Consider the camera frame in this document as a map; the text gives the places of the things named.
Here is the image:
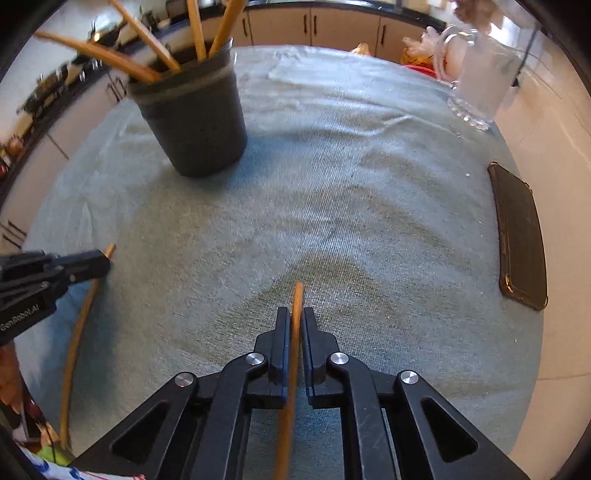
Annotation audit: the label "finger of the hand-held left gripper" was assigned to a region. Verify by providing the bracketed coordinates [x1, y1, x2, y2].
[51, 249, 112, 284]

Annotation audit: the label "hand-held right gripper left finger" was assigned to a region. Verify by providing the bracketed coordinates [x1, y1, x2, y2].
[74, 307, 293, 480]

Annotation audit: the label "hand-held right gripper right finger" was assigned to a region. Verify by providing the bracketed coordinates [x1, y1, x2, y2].
[300, 307, 532, 480]

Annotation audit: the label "long wooden chopstick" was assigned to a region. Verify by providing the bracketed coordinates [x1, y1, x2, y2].
[59, 244, 116, 450]
[208, 0, 247, 58]
[273, 282, 305, 480]
[108, 0, 182, 72]
[186, 0, 208, 61]
[33, 30, 160, 84]

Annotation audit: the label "black plastic utensil cup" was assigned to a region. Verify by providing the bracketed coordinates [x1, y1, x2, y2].
[127, 39, 249, 177]

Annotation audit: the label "person's left forearm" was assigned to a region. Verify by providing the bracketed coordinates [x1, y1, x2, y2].
[0, 344, 28, 416]

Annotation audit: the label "pale green towel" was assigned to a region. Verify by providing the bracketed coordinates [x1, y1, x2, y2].
[14, 45, 546, 480]

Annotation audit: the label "person's patterned clothing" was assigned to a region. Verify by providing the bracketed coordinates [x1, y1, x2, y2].
[0, 401, 144, 480]

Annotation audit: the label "black flat case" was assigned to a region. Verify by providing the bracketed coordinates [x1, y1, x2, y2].
[487, 161, 549, 311]

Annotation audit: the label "clear glass mug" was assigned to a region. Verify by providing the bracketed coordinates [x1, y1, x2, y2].
[434, 23, 525, 132]

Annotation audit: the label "crumpled plastic bag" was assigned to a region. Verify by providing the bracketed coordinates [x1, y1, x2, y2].
[401, 25, 446, 65]

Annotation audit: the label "hanging plastic bags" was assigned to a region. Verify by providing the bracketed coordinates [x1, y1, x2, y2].
[450, 0, 509, 33]

